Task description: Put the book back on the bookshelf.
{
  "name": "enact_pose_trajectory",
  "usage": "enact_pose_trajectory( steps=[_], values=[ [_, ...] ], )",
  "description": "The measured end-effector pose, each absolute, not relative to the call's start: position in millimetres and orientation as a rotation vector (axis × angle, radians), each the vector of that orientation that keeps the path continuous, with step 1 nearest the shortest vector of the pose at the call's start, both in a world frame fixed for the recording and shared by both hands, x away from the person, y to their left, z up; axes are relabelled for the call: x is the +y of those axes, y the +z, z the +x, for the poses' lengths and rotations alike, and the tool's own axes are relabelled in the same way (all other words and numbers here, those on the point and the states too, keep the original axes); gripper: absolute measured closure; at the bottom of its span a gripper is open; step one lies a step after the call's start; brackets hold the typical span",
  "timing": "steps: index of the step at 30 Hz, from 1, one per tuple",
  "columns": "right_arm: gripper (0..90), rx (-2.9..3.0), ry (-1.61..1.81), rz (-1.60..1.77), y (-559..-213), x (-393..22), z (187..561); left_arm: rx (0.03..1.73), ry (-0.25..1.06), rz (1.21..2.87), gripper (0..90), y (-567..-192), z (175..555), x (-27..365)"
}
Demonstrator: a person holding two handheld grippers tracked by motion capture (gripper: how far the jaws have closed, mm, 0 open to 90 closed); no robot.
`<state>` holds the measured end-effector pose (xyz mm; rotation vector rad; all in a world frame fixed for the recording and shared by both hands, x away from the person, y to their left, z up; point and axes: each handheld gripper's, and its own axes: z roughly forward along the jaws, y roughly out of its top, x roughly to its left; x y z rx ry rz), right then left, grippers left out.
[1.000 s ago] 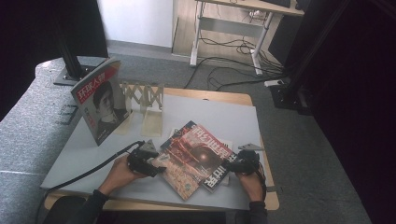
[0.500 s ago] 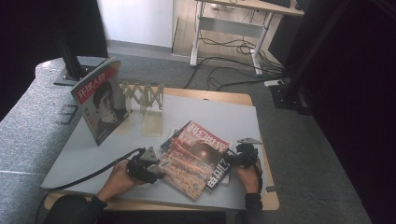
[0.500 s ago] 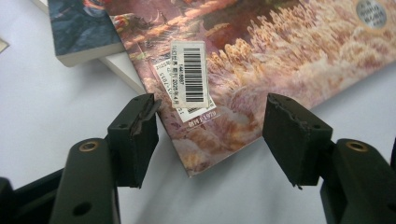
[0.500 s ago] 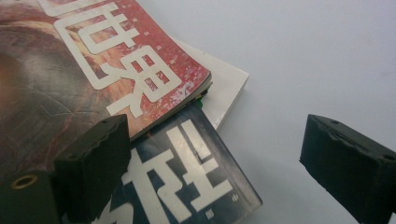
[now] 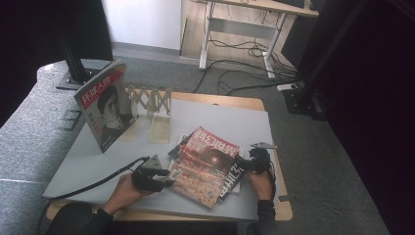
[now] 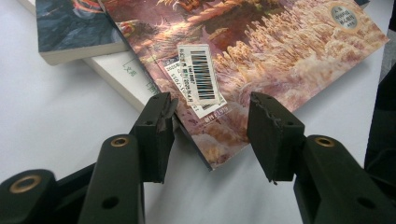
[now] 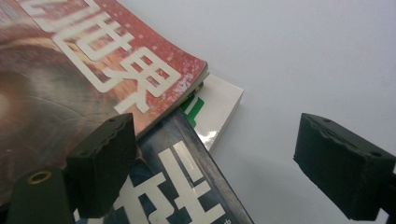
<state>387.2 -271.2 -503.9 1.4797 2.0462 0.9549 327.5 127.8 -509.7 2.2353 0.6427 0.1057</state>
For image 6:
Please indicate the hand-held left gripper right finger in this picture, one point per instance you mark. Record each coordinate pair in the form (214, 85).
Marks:
(274, 146)

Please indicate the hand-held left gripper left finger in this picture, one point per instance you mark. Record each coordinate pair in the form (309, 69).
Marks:
(155, 149)

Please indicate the red-brown cover magazine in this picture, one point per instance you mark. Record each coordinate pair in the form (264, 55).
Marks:
(264, 62)

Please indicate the dark blue illustrated magazine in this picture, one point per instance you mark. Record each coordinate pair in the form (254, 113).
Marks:
(71, 25)

